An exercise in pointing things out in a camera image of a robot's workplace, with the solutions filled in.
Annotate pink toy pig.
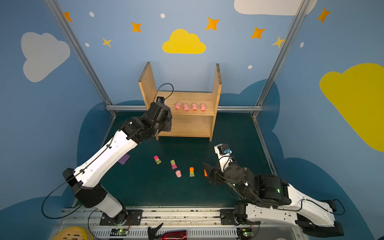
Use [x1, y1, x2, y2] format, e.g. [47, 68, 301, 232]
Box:
[183, 104, 190, 112]
[192, 103, 198, 112]
[200, 104, 207, 112]
[175, 102, 181, 110]
[175, 170, 182, 178]

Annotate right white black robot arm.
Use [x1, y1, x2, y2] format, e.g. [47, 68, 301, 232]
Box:
[203, 163, 344, 238]

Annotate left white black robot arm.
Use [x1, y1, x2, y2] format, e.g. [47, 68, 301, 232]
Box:
[63, 102, 172, 225]

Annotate wooden two-tier shelf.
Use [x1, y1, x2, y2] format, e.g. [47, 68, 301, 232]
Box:
[138, 62, 222, 141]

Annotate pink green toy truck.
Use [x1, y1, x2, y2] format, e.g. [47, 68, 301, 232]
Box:
[154, 156, 162, 165]

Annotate pink striped toy truck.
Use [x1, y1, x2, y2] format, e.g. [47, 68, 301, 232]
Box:
[170, 160, 178, 170]

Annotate orange green toy car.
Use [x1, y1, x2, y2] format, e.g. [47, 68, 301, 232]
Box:
[189, 167, 195, 177]

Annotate right green circuit board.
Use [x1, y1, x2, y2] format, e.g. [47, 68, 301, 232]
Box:
[236, 228, 255, 240]

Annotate green circuit board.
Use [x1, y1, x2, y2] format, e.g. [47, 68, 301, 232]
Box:
[236, 228, 255, 240]
[110, 228, 129, 237]

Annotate purple pink toy shovel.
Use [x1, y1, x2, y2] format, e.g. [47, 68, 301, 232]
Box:
[118, 154, 131, 165]

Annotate red black clamp tool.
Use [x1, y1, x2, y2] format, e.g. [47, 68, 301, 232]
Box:
[147, 223, 187, 240]

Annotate left green circuit board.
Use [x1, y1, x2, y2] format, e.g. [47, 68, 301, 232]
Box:
[110, 228, 129, 237]

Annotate yellow plastic basket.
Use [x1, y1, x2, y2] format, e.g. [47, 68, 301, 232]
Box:
[52, 227, 94, 240]

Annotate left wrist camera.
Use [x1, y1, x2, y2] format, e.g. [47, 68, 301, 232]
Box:
[156, 96, 166, 105]

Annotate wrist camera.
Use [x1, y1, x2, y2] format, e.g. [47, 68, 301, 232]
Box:
[156, 96, 166, 105]
[214, 144, 233, 172]

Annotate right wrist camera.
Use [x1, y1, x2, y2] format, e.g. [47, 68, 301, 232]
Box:
[214, 144, 233, 172]

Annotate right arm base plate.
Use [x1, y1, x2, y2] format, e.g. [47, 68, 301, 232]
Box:
[220, 209, 261, 226]

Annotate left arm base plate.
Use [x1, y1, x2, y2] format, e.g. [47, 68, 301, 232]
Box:
[100, 209, 143, 226]

